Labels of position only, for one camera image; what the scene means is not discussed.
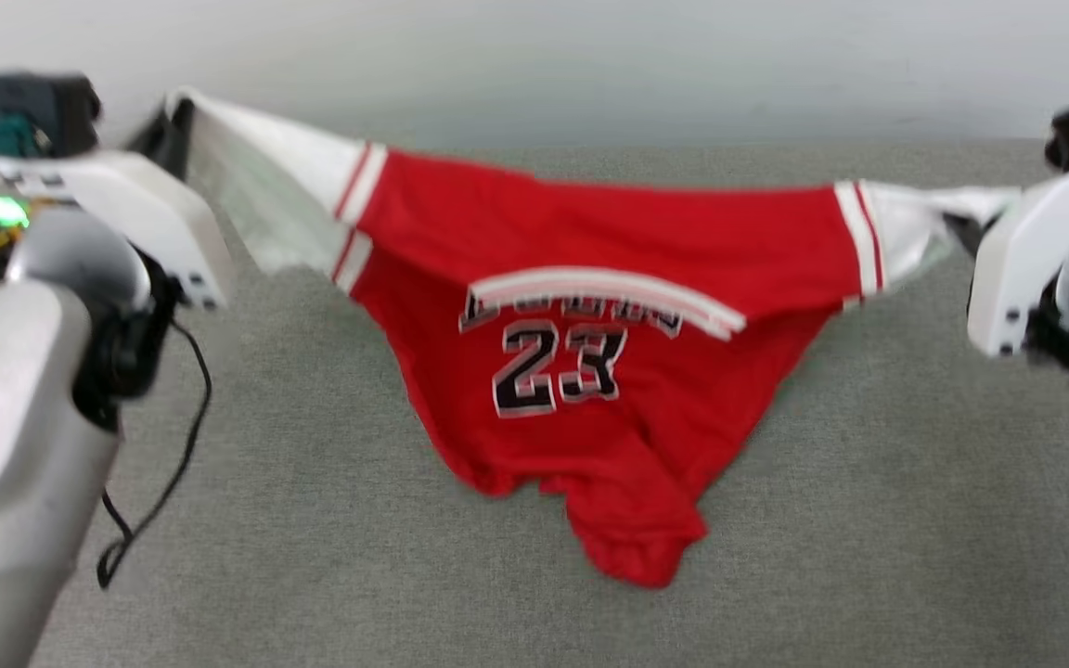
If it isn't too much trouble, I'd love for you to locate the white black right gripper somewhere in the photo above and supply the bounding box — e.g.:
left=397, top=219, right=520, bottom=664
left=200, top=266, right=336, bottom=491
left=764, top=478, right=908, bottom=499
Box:
left=941, top=162, right=1069, bottom=414

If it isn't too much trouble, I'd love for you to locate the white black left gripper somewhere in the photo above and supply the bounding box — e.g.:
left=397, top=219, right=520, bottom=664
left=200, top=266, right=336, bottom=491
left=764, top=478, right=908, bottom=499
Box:
left=0, top=97, right=235, bottom=433

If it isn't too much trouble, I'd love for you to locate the red and white jersey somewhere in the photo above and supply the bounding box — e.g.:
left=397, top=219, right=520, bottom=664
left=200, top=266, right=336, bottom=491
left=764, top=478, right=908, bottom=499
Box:
left=166, top=86, right=1023, bottom=590

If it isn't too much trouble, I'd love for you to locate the thin black cable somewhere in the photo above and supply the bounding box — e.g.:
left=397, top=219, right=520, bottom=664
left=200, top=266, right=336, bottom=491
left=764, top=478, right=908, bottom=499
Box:
left=96, top=318, right=213, bottom=591

